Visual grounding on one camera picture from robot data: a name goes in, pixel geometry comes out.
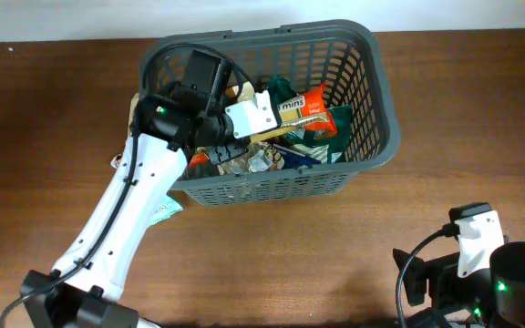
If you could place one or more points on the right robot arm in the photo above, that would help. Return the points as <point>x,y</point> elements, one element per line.
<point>507,268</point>

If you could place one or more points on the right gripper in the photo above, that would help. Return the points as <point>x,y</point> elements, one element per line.
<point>414,277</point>

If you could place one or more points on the light blue wipes packet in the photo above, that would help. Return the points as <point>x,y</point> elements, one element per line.
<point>167,208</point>

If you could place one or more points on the blue tissue box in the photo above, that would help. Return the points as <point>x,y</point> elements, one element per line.
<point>299,155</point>

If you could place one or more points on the grey plastic shopping basket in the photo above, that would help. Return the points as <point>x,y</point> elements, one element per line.
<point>341,54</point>

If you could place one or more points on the red spaghetti packet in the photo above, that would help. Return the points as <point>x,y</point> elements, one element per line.
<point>292,118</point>

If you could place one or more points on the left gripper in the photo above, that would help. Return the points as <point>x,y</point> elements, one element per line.
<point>225,152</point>

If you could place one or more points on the green snack bag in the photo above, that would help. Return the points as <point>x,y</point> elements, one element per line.
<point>324,141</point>

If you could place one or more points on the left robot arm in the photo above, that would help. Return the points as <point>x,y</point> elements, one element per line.
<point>166,127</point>

